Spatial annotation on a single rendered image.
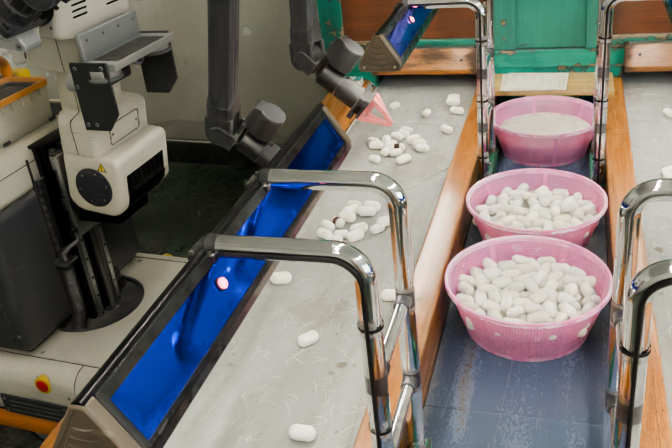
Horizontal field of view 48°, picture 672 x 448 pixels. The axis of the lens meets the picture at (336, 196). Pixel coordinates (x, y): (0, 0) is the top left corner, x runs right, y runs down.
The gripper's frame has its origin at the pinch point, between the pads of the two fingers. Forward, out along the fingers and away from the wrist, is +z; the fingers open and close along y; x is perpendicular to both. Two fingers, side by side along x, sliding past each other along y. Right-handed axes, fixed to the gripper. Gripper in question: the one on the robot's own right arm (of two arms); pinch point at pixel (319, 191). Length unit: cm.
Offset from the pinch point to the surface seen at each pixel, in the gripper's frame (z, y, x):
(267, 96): -37, 169, 84
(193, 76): -72, 172, 100
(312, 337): 10, -48, -9
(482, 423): 36, -54, -19
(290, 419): 13, -64, -9
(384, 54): -5.7, -5.0, -35.7
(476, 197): 26.4, 1.8, -19.8
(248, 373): 5, -56, -3
